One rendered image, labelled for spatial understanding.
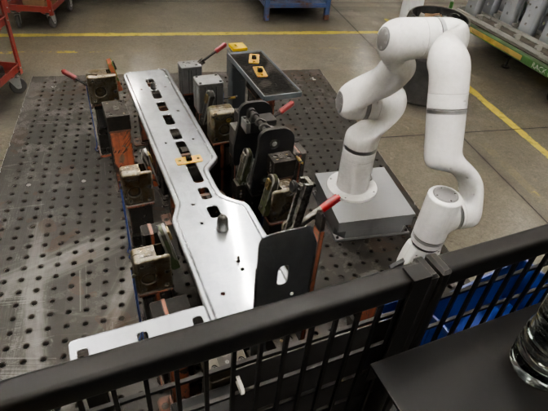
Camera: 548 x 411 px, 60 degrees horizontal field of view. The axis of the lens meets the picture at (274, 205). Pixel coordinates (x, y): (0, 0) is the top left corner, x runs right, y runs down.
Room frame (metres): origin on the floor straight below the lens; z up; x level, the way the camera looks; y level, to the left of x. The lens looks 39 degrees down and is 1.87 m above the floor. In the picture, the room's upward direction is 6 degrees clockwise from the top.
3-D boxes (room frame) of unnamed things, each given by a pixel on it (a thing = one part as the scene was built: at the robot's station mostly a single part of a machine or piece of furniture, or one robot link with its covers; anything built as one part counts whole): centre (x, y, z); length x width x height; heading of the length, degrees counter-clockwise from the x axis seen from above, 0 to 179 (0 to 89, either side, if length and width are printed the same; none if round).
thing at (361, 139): (1.48, -0.31, 1.10); 0.19 x 0.12 x 0.24; 103
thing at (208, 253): (1.27, 0.30, 1.00); 1.38 x 0.22 x 0.02; 26
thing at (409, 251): (0.94, -0.41, 0.99); 0.10 x 0.07 x 0.11; 111
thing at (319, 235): (0.82, -0.11, 0.95); 0.03 x 0.01 x 0.50; 26
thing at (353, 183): (1.48, -0.29, 0.89); 0.19 x 0.19 x 0.18
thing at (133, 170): (1.13, 0.41, 0.87); 0.12 x 0.09 x 0.35; 116
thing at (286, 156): (1.15, -0.01, 0.91); 0.07 x 0.05 x 0.42; 116
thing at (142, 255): (0.80, 0.29, 0.87); 0.12 x 0.09 x 0.35; 116
